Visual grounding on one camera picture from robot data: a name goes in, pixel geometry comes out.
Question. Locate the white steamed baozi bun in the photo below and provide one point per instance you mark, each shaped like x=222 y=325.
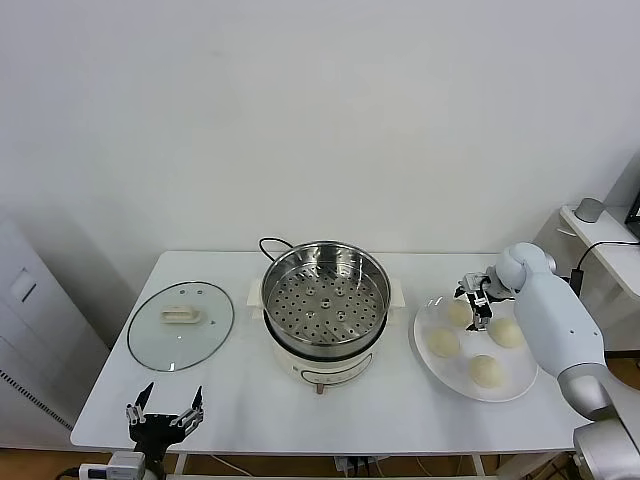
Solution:
x=457 y=314
x=506 y=333
x=443 y=343
x=486 y=371

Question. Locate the stainless steel steamer basket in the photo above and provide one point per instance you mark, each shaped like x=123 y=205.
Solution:
x=325 y=302

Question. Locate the cream electric cooker base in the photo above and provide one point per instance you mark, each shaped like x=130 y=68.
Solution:
x=325 y=372

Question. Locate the white round plate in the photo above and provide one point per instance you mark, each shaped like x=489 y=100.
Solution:
x=450 y=380

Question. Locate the black framed monitor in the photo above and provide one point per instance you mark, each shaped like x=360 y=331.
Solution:
x=634 y=210

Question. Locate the white side desk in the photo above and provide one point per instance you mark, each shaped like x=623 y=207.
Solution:
x=617 y=262

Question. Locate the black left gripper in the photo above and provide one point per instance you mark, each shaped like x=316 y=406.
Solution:
x=157 y=429

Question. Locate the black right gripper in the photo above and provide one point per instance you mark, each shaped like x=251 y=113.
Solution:
x=482 y=294

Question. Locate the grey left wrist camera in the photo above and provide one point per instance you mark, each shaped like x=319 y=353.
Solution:
x=125 y=466

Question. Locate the white floor cabinet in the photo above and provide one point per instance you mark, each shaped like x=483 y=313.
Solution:
x=30 y=325

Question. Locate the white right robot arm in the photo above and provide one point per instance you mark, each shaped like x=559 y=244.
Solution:
x=555 y=320

